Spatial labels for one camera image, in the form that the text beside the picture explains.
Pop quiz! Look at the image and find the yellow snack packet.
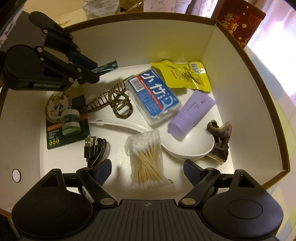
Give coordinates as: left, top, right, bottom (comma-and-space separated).
150, 60, 212, 92

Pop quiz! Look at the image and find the white ceramic soup spoon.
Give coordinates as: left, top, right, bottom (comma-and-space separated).
89, 118, 215, 161

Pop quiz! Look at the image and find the leopard print hair clip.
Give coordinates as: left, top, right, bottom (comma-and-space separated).
81, 78, 133, 120

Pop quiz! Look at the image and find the small dark green tube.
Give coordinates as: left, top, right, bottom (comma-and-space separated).
91, 60, 118, 76

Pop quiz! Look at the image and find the cotton swab bag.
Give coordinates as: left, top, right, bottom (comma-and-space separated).
125, 130, 173, 191

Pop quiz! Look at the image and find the black USB cable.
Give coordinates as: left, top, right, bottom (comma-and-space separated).
83, 136, 108, 170

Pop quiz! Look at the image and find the purple cream tube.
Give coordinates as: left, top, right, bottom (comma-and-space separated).
168, 90, 216, 140

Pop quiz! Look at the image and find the green balm blister card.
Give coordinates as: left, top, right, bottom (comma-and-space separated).
45, 82, 90, 150

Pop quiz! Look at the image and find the crumpled plastic bag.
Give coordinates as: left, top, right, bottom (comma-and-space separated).
82, 0, 119, 20

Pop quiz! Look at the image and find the cardboard box of clutter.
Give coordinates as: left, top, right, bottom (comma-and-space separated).
119, 0, 193, 14

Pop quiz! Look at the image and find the checkered tablecloth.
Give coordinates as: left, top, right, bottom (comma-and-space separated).
244, 46, 296, 239

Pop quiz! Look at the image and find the dark velvet scrunchie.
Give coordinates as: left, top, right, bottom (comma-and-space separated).
205, 120, 232, 165

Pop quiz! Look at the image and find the blue dental floss box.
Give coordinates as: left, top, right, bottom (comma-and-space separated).
125, 68, 182, 126

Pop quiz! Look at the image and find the brown cardboard storage box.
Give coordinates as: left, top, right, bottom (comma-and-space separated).
1, 13, 290, 214

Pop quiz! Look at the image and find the red gift bag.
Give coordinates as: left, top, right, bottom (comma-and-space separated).
217, 0, 266, 48

